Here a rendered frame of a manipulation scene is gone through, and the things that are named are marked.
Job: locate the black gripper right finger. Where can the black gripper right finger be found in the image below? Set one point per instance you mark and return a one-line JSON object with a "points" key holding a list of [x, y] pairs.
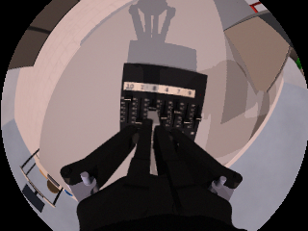
{"points": [[192, 163]]}

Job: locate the black lighting desk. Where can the black lighting desk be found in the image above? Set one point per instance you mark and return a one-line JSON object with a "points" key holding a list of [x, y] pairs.
{"points": [[168, 90]]}

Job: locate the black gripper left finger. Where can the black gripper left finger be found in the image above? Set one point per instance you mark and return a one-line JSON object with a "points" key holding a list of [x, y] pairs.
{"points": [[87, 176]]}

